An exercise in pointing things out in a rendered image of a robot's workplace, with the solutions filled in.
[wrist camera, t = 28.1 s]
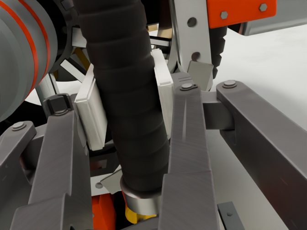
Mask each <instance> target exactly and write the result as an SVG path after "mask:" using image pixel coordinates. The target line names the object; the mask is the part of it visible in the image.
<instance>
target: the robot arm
mask: <svg viewBox="0 0 307 230"><path fill-rule="evenodd" d="M151 55H152V56H153V58H154V64H155V67H154V71H155V78H156V81H157V87H158V92H159V99H160V103H161V108H162V113H163V118H164V124H165V128H166V133H167V135H169V136H171V138H170V149H169V166H168V173H167V174H164V176H163V184H162V193H161V202H160V212H159V216H155V217H151V218H148V219H146V220H143V221H141V222H138V223H136V224H133V225H131V226H129V227H126V228H124V229H121V230H220V224H219V217H218V211H217V202H216V195H215V188H214V181H213V174H212V168H211V161H210V154H209V147H208V141H207V134H206V130H219V131H220V135H221V136H222V138H223V139H224V140H225V142H226V143H227V144H228V146H229V147H230V149H231V150H232V151H233V153H234V154H235V156H236V157H237V158H238V160H239V161H240V162H241V164H242V165H243V167H244V168H245V170H246V171H247V172H248V174H249V175H250V176H251V178H252V179H253V181H254V182H255V183H256V185H257V186H258V187H259V189H260V190H261V192H262V193H263V195H264V196H265V197H266V198H267V200H268V201H269V203H270V204H271V206H272V207H273V208H274V210H275V211H276V213H277V214H278V215H279V217H280V218H281V219H282V221H283V222H284V224H285V225H286V226H287V228H288V229H289V230H307V131H306V130H304V129H303V128H302V127H300V126H299V125H298V124H297V123H295V122H294V121H293V120H291V119H290V118H289V117H287V116H286V115H285V114H283V113H282V112H281V111H279V110H278V109H277V108H276V107H274V106H273V105H272V104H270V103H269V102H268V101H266V100H265V99H264V98H262V97H261V96H260V95H258V94H257V93H256V92H254V91H253V90H252V89H251V88H249V87H248V86H247V85H245V84H244V83H242V82H240V81H236V80H228V81H224V82H221V83H219V84H217V85H216V91H201V87H200V85H198V84H195V83H194V82H193V80H192V78H191V77H190V75H189V74H188V73H186V72H179V73H173V74H170V73H169V70H168V67H167V64H166V62H165V59H164V56H163V54H162V51H161V50H160V49H159V48H158V49H153V50H152V52H151ZM93 68H94V66H93V64H90V67H89V69H88V71H87V73H86V76H85V78H84V80H83V83H82V85H81V87H80V89H79V92H78V93H75V94H71V95H69V94H67V93H60V94H55V95H52V96H50V97H48V98H46V99H45V100H44V101H43V104H44V106H45V109H46V111H47V114H48V121H47V123H46V124H44V125H41V126H38V127H35V126H34V124H33V122H32V121H23V122H21V121H20V122H17V123H15V124H14V125H12V126H10V127H9V128H8V129H7V130H6V131H5V132H4V133H3V134H2V135H1V136H0V230H94V227H93V213H92V198H91V183H90V161H89V151H88V148H87V145H86V142H88V145H89V148H90V150H91V149H92V150H93V151H96V150H100V149H103V147H104V144H105V138H106V129H107V122H108V121H107V117H106V110H105V109H104V107H103V103H102V100H101V96H100V88H98V86H97V83H96V79H95V77H94V74H93Z"/></svg>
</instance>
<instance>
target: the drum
mask: <svg viewBox="0 0 307 230"><path fill-rule="evenodd" d="M57 51H58V41H57V34H56V31H55V28H54V25H53V23H52V21H51V19H50V17H49V15H48V14H47V12H46V11H45V9H44V8H43V7H42V6H41V5H40V4H39V2H37V1H36V0H0V122H1V121H3V120H5V119H6V118H8V117H9V116H10V115H11V114H12V113H13V112H14V111H15V110H16V109H17V108H18V107H19V106H20V105H21V104H22V103H23V101H24V100H25V99H26V98H27V97H28V96H29V94H30V93H31V92H32V91H33V90H34V89H35V88H36V87H37V86H38V85H39V83H40V82H41V81H42V79H43V78H44V77H45V76H46V75H47V74H48V72H49V71H50V70H51V68H52V67H53V65H54V62H55V60H56V56H57Z"/></svg>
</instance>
